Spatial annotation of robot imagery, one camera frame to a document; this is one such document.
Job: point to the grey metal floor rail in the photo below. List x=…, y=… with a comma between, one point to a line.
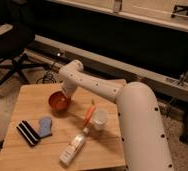
x=160, y=83

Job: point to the orange carrot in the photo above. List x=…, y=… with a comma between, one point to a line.
x=89, y=113

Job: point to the wooden table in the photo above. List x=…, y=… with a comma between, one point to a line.
x=102, y=149

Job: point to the white plastic bottle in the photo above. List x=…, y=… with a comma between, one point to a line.
x=73, y=147

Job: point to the black white striped eraser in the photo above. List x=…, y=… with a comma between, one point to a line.
x=28, y=133

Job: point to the black office chair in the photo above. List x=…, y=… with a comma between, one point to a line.
x=13, y=40

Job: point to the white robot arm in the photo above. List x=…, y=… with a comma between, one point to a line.
x=144, y=141

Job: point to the white paper cup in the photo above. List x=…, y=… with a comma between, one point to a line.
x=100, y=117

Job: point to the red ceramic bowl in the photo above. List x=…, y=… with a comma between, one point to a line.
x=58, y=101

